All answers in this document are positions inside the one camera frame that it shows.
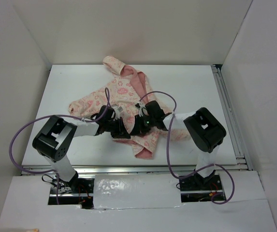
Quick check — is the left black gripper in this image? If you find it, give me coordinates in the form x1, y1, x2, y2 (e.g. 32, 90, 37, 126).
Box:
104, 116, 130, 138

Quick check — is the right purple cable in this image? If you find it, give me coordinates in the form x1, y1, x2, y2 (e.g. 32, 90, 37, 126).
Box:
138, 90, 235, 205

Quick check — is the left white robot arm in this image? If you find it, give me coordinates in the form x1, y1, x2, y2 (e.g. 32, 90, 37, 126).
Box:
32, 105, 131, 193

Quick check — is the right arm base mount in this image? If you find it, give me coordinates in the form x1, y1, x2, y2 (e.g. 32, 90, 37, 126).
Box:
176, 174, 226, 203

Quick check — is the white foil cover panel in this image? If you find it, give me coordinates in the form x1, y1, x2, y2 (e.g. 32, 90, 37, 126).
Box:
93, 174, 183, 210

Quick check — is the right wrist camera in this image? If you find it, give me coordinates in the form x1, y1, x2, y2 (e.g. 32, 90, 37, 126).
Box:
135, 101, 148, 117

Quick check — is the front aluminium rail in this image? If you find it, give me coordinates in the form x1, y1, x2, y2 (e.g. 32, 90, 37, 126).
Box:
24, 163, 248, 174

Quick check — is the pink and cream jacket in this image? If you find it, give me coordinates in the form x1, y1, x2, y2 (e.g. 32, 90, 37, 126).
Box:
67, 55, 191, 160

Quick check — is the purple cable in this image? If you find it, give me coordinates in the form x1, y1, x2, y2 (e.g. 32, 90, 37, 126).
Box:
9, 87, 117, 206
138, 90, 235, 205

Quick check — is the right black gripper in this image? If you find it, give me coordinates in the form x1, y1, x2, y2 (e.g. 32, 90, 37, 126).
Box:
131, 113, 156, 135

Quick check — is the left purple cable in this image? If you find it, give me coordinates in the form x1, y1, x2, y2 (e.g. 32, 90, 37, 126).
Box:
9, 87, 117, 206

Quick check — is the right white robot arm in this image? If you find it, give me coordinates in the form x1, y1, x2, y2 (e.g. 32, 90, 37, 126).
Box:
131, 101, 226, 189

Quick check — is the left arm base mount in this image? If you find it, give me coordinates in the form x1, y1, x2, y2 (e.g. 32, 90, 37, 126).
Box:
48, 178, 95, 209

